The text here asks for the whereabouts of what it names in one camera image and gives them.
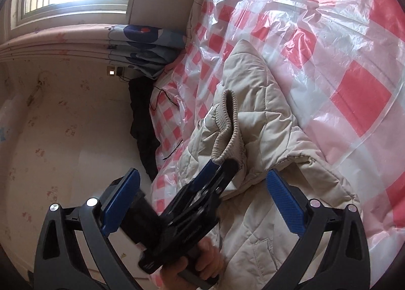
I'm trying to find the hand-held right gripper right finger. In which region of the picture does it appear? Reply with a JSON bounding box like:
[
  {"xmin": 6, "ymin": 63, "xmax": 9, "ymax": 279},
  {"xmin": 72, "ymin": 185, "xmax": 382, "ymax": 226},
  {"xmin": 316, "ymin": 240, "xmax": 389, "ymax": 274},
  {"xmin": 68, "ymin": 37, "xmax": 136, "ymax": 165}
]
[{"xmin": 266, "ymin": 169, "xmax": 373, "ymax": 290}]

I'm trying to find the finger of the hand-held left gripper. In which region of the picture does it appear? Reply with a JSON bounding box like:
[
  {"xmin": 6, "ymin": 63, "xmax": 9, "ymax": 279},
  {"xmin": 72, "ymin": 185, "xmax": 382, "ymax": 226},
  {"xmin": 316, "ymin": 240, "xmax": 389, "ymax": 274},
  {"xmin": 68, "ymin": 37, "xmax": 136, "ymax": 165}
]
[
  {"xmin": 202, "ymin": 164, "xmax": 239, "ymax": 203},
  {"xmin": 186, "ymin": 159, "xmax": 222, "ymax": 195}
]

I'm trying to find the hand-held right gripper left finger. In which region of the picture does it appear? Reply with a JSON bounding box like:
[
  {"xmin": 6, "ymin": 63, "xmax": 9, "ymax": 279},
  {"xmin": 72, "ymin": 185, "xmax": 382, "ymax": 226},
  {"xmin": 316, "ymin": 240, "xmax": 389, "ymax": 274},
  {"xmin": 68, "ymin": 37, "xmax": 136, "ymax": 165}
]
[{"xmin": 32, "ymin": 168, "xmax": 141, "ymax": 290}]

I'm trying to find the cream quilted blanket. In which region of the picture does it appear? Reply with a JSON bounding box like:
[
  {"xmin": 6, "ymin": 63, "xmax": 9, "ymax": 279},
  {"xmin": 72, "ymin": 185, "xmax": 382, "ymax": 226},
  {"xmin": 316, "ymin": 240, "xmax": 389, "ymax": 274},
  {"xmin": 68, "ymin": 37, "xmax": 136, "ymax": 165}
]
[{"xmin": 175, "ymin": 39, "xmax": 363, "ymax": 290}]

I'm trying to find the person's left hand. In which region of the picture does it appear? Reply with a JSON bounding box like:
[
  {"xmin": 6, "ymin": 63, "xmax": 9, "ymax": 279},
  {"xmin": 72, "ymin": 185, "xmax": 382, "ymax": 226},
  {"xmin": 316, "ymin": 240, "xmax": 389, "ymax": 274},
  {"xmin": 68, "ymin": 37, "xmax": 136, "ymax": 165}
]
[{"xmin": 160, "ymin": 238, "xmax": 227, "ymax": 290}]

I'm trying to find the black cloth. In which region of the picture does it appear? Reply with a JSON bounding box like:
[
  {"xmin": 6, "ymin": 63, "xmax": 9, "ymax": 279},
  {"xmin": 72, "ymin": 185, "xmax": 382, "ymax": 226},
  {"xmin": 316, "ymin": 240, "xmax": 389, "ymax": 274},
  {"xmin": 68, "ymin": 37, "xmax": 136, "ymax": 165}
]
[{"xmin": 128, "ymin": 77, "xmax": 163, "ymax": 182}]

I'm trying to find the red checkered plastic sheet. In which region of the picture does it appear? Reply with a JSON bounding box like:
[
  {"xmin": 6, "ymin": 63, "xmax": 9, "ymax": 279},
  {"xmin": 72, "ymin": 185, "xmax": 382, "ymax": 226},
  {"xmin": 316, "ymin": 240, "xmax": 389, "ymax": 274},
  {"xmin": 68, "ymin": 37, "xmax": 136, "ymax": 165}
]
[{"xmin": 149, "ymin": 0, "xmax": 405, "ymax": 287}]

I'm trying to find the black cable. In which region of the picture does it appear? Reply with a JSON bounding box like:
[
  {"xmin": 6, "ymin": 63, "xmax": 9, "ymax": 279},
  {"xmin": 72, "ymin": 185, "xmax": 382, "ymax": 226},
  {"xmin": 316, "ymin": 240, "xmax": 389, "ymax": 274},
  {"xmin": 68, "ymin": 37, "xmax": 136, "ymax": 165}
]
[{"xmin": 150, "ymin": 86, "xmax": 183, "ymax": 162}]

